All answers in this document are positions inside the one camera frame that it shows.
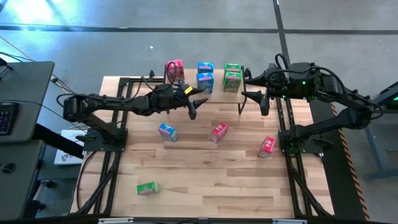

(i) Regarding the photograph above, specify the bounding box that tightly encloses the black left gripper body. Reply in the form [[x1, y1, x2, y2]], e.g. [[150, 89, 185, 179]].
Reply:
[[144, 83, 192, 117]]

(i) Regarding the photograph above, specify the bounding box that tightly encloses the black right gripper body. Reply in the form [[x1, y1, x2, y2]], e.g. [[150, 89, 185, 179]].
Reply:
[[264, 62, 323, 101]]

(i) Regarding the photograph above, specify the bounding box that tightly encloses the blue Rice Krispies cereal box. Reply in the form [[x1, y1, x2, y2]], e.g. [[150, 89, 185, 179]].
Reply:
[[158, 122, 179, 143], [197, 61, 215, 74], [196, 72, 215, 95]]

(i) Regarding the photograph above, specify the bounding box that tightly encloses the green Apple Jacks cereal box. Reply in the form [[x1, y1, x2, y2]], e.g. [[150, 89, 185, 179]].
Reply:
[[136, 181, 161, 197], [222, 70, 243, 93], [224, 63, 243, 74]]

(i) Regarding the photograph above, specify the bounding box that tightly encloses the red Froot Loops cereal box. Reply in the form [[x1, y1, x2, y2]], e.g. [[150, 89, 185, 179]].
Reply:
[[257, 136, 277, 159], [165, 58, 185, 84], [210, 121, 229, 144]]

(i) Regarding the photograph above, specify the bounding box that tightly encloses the green lit device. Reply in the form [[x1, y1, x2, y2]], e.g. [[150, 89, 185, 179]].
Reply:
[[385, 95, 398, 110]]

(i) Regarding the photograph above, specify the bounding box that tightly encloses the grey metal stand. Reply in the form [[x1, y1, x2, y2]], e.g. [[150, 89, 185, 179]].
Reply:
[[363, 81, 398, 182]]

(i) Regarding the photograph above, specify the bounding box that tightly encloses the black hazard striped floor mat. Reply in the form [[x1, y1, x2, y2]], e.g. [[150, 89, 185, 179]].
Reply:
[[306, 90, 371, 222]]

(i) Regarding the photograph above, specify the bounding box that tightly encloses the white printed box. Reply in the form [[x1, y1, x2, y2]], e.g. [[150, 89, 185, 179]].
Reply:
[[53, 129, 91, 166]]

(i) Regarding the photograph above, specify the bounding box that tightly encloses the black desk support beam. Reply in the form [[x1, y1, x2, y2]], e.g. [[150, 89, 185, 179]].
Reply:
[[32, 123, 86, 160]]

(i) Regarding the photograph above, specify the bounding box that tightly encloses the grey desk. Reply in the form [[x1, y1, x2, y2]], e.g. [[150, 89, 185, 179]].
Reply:
[[0, 60, 55, 144], [0, 139, 45, 221]]

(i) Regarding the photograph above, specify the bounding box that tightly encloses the black keyboard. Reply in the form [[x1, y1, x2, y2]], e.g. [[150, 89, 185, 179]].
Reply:
[[0, 101, 20, 136]]

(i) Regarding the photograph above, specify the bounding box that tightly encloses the black computer mouse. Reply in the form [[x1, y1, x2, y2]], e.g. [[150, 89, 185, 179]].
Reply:
[[2, 162, 17, 174]]

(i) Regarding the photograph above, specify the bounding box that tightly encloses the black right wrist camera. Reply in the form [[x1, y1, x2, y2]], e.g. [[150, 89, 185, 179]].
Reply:
[[259, 94, 271, 117]]

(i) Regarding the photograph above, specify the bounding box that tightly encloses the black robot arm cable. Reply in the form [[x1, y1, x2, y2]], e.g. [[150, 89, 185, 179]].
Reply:
[[266, 52, 292, 90], [138, 60, 187, 94]]

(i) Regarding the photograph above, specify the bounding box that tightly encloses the black metal rig frame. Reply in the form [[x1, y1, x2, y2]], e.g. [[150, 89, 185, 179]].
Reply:
[[70, 76, 335, 218]]

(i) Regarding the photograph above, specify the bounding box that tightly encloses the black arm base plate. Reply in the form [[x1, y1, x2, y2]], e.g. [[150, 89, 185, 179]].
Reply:
[[278, 129, 325, 154], [83, 128, 129, 153]]

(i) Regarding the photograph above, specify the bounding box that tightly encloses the white bracket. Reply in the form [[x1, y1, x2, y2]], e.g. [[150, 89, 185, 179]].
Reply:
[[272, 218, 308, 224], [98, 217, 134, 224]]

